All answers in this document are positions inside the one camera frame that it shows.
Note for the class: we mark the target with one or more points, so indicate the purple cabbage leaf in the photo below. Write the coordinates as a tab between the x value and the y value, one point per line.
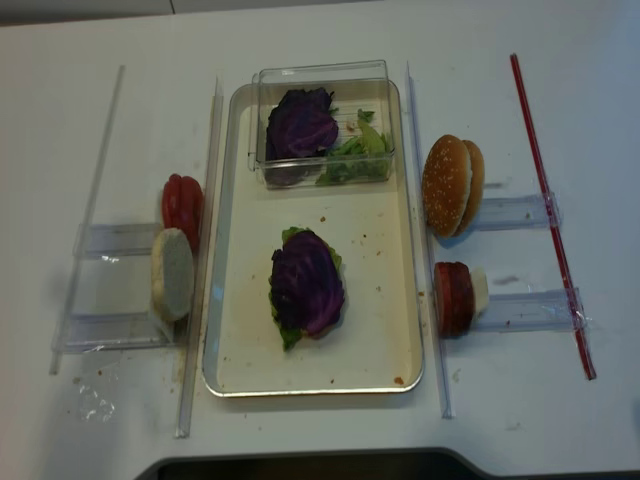
307	287
301	126

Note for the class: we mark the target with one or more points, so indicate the green lettuce in container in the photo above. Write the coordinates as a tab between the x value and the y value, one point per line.
363	157

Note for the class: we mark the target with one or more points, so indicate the green lettuce on bun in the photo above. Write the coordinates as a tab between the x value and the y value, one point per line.
290	335

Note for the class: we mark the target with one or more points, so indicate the red tomato slices left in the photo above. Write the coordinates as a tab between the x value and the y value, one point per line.
181	207

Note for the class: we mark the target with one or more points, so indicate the red meat patty stack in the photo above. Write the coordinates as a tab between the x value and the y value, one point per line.
454	298

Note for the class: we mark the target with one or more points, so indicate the white bread slice left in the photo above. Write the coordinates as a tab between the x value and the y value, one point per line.
172	275

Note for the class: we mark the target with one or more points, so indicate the white cheese piece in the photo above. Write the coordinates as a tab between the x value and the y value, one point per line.
480	291

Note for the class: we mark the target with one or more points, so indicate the clear plastic container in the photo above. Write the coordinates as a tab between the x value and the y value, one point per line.
357	85

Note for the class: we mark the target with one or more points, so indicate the purple cabbage leaf in container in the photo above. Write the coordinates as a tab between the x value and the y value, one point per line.
301	126

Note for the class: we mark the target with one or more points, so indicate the metal baking tray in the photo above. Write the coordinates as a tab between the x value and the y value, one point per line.
377	345

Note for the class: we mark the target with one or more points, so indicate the sesame top bun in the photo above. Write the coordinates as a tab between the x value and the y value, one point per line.
446	184

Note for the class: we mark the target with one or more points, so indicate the clear upper right holder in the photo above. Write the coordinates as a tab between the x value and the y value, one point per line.
539	211

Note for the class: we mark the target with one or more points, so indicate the clear holder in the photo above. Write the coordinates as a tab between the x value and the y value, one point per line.
539	211
553	310
97	241
80	333

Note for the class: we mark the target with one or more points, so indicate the clear lower left holder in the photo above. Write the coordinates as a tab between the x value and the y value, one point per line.
80	333

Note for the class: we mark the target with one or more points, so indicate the clear upper left holder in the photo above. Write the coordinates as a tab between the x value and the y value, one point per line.
97	241

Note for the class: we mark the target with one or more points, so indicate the clear lower right holder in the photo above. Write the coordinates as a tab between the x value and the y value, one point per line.
553	310

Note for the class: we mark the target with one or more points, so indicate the dark grey table edge panel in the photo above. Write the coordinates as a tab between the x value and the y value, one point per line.
365	464

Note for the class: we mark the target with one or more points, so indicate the red plastic strip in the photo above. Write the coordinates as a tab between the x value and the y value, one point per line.
573	298

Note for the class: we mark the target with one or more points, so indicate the clear rail right of tray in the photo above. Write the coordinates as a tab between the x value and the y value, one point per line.
439	348

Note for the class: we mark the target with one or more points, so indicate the clear rail of tray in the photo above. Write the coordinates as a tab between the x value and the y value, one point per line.
439	348
190	370

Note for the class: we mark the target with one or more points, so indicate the clear rail left of tray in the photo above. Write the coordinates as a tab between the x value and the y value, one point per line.
190	370

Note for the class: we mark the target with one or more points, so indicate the clear far left rail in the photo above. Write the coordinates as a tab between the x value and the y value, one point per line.
90	210

